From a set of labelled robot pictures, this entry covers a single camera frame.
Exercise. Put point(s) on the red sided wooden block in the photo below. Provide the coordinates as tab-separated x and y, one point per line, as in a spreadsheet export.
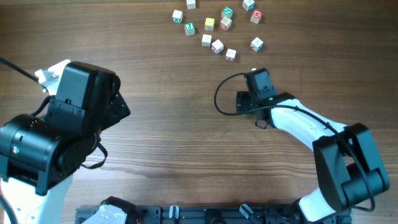
217	46

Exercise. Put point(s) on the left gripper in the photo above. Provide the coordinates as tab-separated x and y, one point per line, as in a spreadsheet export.
121	109

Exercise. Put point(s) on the yellow wooden block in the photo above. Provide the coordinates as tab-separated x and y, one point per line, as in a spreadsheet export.
209	24

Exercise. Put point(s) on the top edge wooden block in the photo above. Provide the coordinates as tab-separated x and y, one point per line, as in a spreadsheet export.
191	4

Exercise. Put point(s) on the blue sided wooden block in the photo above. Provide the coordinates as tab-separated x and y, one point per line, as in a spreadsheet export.
257	44

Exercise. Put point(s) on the green J wooden block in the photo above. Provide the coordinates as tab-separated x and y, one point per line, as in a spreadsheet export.
189	28

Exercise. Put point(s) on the red A wooden block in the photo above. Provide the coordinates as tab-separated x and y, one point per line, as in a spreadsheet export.
230	55

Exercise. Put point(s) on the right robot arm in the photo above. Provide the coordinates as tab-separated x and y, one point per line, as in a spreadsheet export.
348	165

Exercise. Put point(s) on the red M wooden block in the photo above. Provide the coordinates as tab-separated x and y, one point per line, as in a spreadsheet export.
256	16

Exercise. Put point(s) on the blue letter wooden block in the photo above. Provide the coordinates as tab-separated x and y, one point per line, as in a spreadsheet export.
248	5

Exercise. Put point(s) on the red pattern wooden block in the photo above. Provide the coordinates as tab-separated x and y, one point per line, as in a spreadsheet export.
225	23

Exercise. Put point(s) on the teal A wooden block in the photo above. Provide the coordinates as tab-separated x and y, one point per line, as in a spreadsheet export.
177	16

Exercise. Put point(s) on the green N wooden block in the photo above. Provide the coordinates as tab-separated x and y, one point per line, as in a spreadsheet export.
227	12

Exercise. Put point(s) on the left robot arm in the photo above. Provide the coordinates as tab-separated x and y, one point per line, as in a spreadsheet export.
41	151

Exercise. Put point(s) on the plain wooden block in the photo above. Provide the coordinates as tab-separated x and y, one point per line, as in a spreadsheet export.
206	40

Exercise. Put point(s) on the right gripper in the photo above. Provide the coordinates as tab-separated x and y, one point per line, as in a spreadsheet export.
243	102

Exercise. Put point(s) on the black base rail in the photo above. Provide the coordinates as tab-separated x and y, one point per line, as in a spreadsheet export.
268	214

